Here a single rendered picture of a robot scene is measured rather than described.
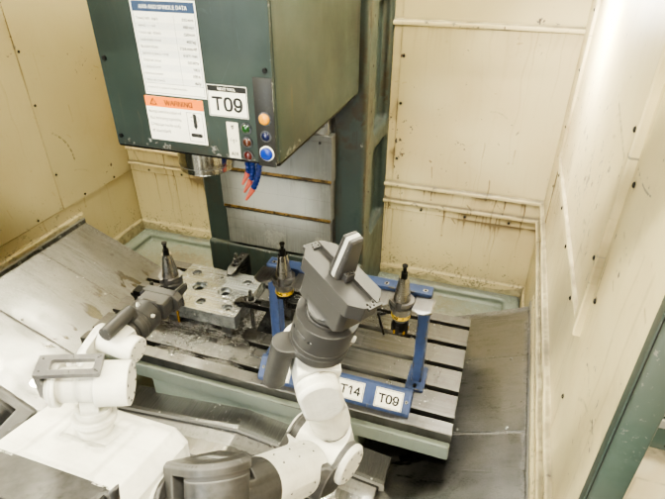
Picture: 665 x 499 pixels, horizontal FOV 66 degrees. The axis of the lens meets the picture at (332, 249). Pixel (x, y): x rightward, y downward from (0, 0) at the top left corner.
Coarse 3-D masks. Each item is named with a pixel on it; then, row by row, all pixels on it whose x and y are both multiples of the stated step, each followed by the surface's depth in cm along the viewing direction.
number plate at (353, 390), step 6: (342, 378) 145; (342, 384) 145; (348, 384) 144; (354, 384) 144; (360, 384) 143; (342, 390) 144; (348, 390) 144; (354, 390) 144; (360, 390) 143; (348, 396) 144; (354, 396) 143; (360, 396) 143
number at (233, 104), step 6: (222, 96) 114; (228, 96) 113; (234, 96) 113; (240, 96) 112; (228, 102) 114; (234, 102) 113; (240, 102) 113; (228, 108) 115; (234, 108) 114; (240, 108) 114; (234, 114) 115; (240, 114) 114
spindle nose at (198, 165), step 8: (184, 160) 142; (192, 160) 141; (200, 160) 141; (208, 160) 141; (216, 160) 142; (224, 160) 144; (232, 160) 147; (184, 168) 144; (192, 168) 142; (200, 168) 142; (208, 168) 142; (216, 168) 143; (224, 168) 145
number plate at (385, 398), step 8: (376, 392) 142; (384, 392) 141; (392, 392) 141; (400, 392) 140; (376, 400) 142; (384, 400) 141; (392, 400) 141; (400, 400) 140; (392, 408) 140; (400, 408) 140
